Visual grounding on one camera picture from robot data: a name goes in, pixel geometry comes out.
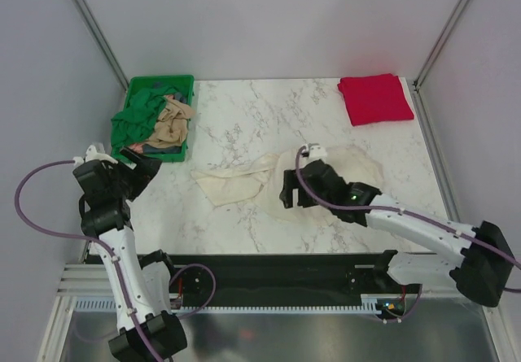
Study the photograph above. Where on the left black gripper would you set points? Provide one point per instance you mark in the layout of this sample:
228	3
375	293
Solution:
142	174

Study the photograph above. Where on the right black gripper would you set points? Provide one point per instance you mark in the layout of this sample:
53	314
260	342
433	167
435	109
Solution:
290	183

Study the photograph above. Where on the cream t shirt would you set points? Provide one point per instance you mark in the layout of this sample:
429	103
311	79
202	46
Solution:
261	182

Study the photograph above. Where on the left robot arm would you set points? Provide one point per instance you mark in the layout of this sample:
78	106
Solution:
147	329

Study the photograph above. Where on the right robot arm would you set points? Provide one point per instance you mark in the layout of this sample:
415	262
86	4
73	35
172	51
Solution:
475	260

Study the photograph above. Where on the green t shirt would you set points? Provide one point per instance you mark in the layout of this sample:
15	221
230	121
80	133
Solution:
135	123

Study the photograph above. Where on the tan t shirt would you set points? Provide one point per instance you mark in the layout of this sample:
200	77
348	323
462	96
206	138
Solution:
171	126

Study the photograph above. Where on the red folded t shirt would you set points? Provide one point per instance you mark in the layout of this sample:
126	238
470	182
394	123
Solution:
374	99

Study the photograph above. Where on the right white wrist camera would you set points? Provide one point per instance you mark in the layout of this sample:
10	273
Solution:
313	151

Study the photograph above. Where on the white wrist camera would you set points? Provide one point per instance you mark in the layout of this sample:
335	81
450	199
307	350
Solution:
313	151
95	151

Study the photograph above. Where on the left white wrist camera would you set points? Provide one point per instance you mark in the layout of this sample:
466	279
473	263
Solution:
95	151

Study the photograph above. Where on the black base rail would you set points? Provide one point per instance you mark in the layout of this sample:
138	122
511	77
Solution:
303	280

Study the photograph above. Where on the left aluminium frame post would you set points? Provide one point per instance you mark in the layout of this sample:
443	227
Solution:
101	41

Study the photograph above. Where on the aluminium frame post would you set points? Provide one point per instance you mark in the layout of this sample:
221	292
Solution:
101	41
446	32

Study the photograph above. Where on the right aluminium frame post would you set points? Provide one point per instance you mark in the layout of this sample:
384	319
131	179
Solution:
446	32

